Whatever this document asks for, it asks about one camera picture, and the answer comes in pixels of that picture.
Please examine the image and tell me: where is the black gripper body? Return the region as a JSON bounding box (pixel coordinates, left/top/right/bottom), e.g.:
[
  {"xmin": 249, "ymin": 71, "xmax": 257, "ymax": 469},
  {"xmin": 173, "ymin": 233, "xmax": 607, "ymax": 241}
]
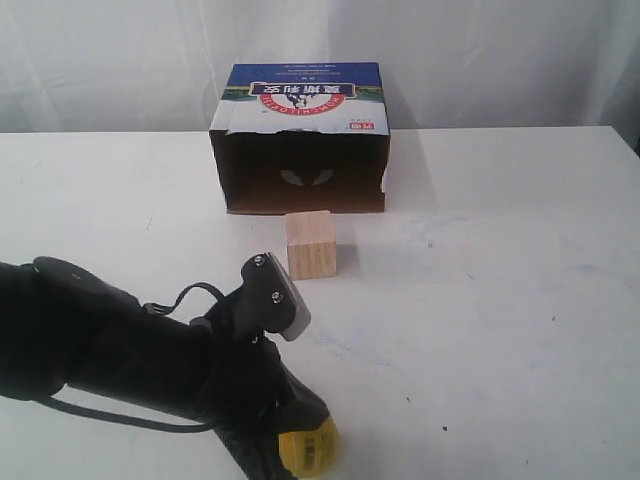
[{"xmin": 198, "ymin": 294, "xmax": 331, "ymax": 479}]

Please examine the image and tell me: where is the yellow tennis ball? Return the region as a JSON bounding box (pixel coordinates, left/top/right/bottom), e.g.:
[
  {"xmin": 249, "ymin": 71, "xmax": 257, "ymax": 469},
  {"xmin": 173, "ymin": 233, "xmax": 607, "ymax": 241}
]
[{"xmin": 278, "ymin": 416, "xmax": 340, "ymax": 479}]

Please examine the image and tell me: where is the light wooden cube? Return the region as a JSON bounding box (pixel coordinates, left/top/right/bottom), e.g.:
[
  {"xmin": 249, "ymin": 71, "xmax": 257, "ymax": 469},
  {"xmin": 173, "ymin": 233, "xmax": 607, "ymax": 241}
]
[{"xmin": 284, "ymin": 210, "xmax": 337, "ymax": 280}]

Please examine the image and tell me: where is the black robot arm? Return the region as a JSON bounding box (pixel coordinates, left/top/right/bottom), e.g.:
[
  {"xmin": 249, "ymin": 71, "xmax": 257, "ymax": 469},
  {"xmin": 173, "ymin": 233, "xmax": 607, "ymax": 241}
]
[{"xmin": 1, "ymin": 252, "xmax": 339, "ymax": 479}]

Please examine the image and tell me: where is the blue white cardboard box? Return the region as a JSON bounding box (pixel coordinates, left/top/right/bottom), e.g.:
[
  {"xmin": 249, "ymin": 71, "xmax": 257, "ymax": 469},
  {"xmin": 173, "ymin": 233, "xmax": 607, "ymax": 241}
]
[{"xmin": 209, "ymin": 62, "xmax": 391, "ymax": 215}]

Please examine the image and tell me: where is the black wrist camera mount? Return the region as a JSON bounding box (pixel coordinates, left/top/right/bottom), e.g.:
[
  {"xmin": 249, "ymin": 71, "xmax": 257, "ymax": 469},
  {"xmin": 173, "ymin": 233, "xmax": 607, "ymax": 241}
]
[{"xmin": 234, "ymin": 252, "xmax": 311, "ymax": 342}]

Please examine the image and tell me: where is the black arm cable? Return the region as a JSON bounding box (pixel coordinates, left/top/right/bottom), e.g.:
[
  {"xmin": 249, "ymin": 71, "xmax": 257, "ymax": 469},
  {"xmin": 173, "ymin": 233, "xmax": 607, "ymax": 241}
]
[{"xmin": 42, "ymin": 282, "xmax": 236, "ymax": 434}]

